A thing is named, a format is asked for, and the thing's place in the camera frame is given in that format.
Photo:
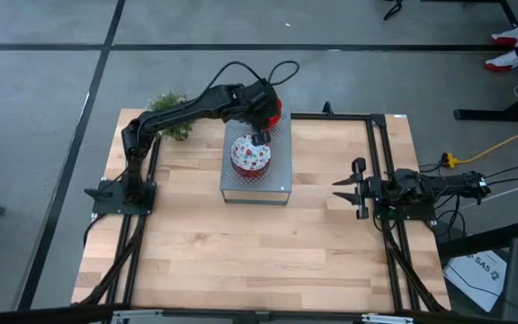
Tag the black aluminium rig frame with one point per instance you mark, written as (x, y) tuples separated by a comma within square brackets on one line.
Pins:
[(331, 116)]

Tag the artificial green potted plant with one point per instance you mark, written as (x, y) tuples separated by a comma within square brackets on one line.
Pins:
[(167, 101)]

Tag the white printed paper sheet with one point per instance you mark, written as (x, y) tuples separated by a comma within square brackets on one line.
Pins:
[(475, 279)]

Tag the plain red plastic bowl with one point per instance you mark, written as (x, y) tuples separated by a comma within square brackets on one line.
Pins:
[(277, 114)]

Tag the person's foot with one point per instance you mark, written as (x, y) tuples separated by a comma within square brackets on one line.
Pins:
[(504, 61), (508, 38)]

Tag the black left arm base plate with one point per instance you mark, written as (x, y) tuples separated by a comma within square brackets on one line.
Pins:
[(146, 206)]

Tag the black desk leg frame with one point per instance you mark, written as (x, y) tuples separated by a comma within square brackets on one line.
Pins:
[(488, 114)]

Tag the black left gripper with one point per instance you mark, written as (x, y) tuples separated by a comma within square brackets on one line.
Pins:
[(261, 108)]

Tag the silver metal bracket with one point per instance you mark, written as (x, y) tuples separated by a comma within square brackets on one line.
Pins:
[(135, 317), (387, 319)]

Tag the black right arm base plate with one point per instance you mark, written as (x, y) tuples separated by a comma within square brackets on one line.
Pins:
[(416, 213)]

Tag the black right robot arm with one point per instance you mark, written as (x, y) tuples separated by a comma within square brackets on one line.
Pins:
[(443, 184)]

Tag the black crossbar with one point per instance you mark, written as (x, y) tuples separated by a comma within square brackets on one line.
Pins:
[(38, 315)]

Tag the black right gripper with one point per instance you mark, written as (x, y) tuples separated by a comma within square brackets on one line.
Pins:
[(374, 189)]

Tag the black desk foot bar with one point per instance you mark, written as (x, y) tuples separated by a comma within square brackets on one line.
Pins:
[(484, 237)]

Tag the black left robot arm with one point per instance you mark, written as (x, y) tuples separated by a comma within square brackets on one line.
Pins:
[(173, 114)]

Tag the grey perforated metal shelf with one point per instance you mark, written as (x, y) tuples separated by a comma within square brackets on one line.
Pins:
[(281, 171)]

